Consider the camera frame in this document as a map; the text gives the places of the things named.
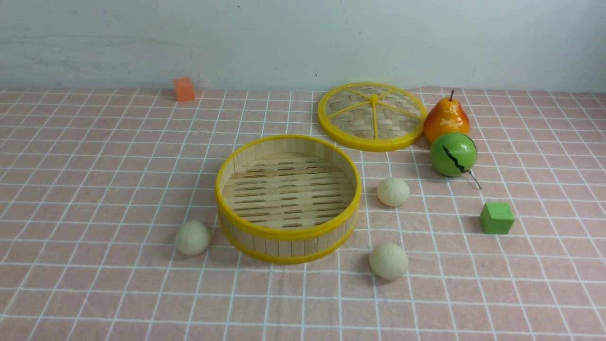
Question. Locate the white bun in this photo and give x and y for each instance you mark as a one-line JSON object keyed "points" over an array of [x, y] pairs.
{"points": [[393, 192], [193, 238], [388, 261]]}

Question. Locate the yellow rimmed bamboo steamer tray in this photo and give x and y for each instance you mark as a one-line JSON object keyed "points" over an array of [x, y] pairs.
{"points": [[288, 199]]}

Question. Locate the yellow rimmed woven steamer lid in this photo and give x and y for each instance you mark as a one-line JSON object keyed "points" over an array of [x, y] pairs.
{"points": [[370, 116]]}

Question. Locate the orange foam cube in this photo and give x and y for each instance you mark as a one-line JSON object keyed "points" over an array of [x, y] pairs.
{"points": [[184, 89]]}

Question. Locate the green toy watermelon ball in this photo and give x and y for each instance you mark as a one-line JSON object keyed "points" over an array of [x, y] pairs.
{"points": [[453, 154]]}

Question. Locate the orange yellow toy pear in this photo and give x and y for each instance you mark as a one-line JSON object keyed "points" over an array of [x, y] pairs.
{"points": [[445, 117]]}

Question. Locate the green foam cube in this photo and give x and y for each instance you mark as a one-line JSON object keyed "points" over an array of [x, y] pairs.
{"points": [[496, 218]]}

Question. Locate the pink checkered tablecloth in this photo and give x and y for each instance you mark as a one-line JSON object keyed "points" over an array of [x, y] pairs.
{"points": [[95, 184]]}

